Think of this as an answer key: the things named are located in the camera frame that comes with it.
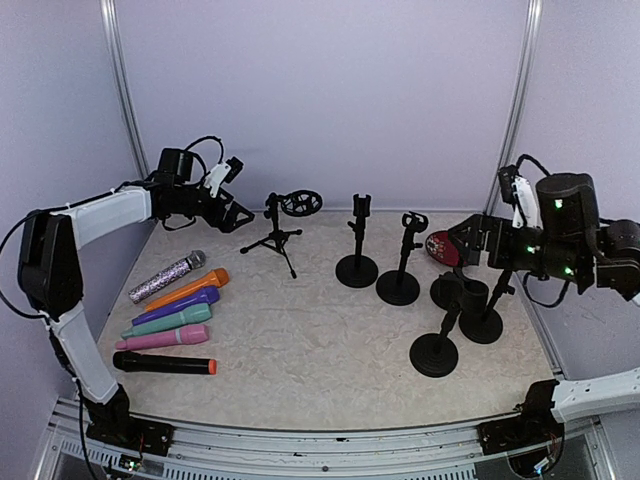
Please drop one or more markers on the short black microphone stand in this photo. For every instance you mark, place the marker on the short black microphone stand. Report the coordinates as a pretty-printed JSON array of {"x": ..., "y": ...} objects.
[{"x": 447, "y": 288}]

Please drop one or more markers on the mint green toy microphone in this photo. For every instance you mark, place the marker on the mint green toy microphone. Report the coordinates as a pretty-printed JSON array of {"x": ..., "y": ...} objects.
[{"x": 197, "y": 313}]

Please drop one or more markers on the orange toy microphone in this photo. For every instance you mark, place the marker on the orange toy microphone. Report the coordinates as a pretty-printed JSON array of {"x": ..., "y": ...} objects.
[{"x": 218, "y": 277}]

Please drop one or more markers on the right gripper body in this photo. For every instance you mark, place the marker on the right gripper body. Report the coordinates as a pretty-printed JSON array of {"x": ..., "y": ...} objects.
[{"x": 511, "y": 256}]

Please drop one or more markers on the right aluminium frame post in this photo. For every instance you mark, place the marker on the right aluminium frame post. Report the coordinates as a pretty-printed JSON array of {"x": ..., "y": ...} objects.
[{"x": 519, "y": 96}]

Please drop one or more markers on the purple toy microphone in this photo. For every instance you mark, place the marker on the purple toy microphone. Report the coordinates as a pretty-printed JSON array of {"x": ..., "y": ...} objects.
[{"x": 206, "y": 295}]

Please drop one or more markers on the silver glitter microphone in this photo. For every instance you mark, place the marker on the silver glitter microphone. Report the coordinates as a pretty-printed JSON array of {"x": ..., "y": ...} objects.
[{"x": 195, "y": 260}]

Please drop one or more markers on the aluminium frame post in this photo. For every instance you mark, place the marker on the aluminium frame post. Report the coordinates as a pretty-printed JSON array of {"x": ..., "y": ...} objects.
[
  {"x": 109, "y": 15},
  {"x": 519, "y": 96}
]

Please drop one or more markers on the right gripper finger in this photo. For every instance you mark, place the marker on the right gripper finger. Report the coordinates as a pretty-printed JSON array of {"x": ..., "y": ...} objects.
[
  {"x": 467, "y": 232},
  {"x": 469, "y": 255}
]

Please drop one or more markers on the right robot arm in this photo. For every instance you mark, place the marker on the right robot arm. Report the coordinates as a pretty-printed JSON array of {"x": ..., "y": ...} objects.
[{"x": 556, "y": 233}]

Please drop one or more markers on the pink toy microphone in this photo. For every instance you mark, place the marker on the pink toy microphone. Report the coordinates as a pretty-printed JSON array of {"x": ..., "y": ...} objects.
[{"x": 186, "y": 335}]

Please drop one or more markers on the red patterned plate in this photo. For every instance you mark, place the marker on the red patterned plate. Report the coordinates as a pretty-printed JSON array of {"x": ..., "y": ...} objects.
[{"x": 441, "y": 249}]

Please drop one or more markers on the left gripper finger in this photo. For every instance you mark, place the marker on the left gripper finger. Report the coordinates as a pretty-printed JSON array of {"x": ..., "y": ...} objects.
[
  {"x": 239, "y": 214},
  {"x": 230, "y": 225}
]

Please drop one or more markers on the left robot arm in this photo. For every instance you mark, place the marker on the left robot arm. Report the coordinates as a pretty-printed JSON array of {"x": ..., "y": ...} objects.
[{"x": 51, "y": 273}]

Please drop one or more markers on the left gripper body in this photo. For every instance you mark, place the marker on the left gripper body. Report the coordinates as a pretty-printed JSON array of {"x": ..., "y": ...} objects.
[{"x": 213, "y": 217}]

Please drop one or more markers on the black wireless microphone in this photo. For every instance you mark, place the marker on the black wireless microphone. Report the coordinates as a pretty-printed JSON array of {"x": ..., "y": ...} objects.
[{"x": 129, "y": 361}]

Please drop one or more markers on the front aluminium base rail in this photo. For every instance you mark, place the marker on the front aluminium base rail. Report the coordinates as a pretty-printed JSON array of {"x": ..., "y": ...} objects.
[{"x": 205, "y": 451}]

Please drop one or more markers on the left aluminium frame post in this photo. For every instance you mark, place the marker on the left aluminium frame post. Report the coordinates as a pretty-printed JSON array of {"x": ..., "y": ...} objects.
[{"x": 109, "y": 15}]

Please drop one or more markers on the black tripod microphone stand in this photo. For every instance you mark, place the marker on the black tripod microphone stand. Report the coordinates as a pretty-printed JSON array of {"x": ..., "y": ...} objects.
[{"x": 297, "y": 204}]

